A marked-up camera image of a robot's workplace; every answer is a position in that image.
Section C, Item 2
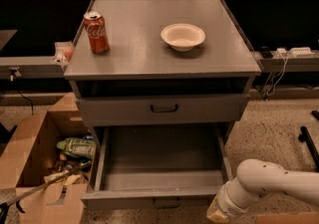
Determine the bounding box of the grey drawer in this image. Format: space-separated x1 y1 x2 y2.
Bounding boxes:
82 123 232 210
77 94 249 126

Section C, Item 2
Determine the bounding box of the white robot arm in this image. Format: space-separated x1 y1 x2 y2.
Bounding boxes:
206 159 319 224

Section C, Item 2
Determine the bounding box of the grey top drawer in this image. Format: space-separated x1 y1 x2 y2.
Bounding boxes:
77 94 249 126

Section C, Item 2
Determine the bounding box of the grey drawer cabinet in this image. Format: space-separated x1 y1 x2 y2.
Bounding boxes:
65 0 260 139

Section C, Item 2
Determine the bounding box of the black metal bar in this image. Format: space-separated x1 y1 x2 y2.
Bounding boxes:
298 126 319 170

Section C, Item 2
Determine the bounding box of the green snack bag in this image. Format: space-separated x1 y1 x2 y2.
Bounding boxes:
56 137 96 159

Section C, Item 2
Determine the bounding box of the brown cardboard box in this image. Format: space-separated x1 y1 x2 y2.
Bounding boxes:
0 94 91 224

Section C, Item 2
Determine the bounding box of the white paper bowl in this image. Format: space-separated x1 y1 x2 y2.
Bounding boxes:
160 23 205 52

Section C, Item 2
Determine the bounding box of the white power strip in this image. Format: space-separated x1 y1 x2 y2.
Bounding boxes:
290 47 314 57

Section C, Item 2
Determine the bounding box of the long grabber stick tool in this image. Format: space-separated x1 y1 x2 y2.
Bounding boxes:
0 161 92 224

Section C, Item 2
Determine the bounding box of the clear plastic cup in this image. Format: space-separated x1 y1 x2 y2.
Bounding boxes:
51 41 74 67

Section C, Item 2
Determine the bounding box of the red cola can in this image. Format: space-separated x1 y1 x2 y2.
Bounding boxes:
83 11 110 54

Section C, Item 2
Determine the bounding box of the white cables right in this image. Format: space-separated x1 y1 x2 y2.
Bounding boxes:
262 48 291 101

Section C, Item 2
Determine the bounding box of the black cable left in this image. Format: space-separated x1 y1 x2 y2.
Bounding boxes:
9 68 35 115

